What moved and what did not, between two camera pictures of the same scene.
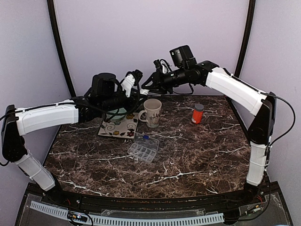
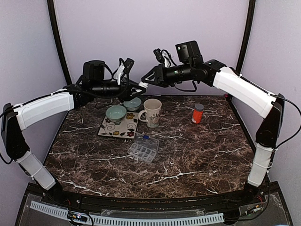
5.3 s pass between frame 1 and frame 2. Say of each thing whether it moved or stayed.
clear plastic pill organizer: stayed
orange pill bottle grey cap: stayed
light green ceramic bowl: stayed
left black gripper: moved
